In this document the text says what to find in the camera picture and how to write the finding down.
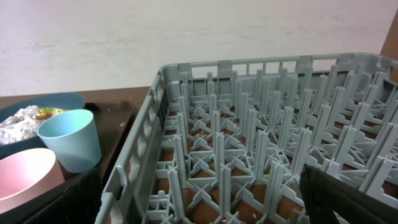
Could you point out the pink plastic cup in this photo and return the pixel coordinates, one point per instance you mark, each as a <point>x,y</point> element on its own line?
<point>26,175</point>

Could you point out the dark blue plate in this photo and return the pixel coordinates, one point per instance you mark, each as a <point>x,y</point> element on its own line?
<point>68,101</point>

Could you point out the dark brown serving tray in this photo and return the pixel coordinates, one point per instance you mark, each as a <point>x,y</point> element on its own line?
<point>113,120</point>

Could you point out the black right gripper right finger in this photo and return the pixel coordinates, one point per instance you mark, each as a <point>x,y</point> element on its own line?
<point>325,197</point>

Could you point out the yellow green snack wrapper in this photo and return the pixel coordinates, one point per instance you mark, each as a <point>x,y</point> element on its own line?
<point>46,113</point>

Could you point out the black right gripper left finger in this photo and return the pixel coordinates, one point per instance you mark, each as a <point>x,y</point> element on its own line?
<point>78,201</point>

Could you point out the aluminium foil ball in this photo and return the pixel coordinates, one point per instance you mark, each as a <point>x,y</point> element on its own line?
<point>20,126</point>

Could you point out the grey plastic dishwasher rack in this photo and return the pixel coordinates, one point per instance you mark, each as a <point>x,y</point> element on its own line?
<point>226,141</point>

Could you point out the light blue plastic cup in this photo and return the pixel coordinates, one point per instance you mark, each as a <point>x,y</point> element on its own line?
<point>73,137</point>

